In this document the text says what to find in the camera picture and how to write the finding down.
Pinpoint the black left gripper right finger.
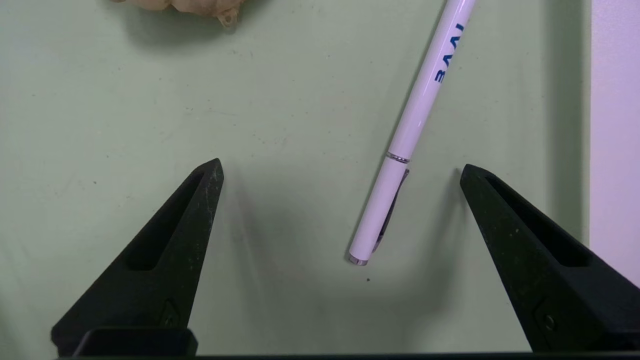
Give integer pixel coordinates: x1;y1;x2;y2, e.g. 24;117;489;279
460;163;640;353

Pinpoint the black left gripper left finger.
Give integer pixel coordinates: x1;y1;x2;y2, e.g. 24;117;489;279
51;158;224;356

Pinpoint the white pen with blue print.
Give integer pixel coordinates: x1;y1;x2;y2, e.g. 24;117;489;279
347;0;477;267

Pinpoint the striped brown bread loaf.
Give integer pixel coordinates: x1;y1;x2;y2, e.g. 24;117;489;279
110;0;246;28

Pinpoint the light green plastic tray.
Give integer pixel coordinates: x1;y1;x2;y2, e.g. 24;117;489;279
0;0;593;356

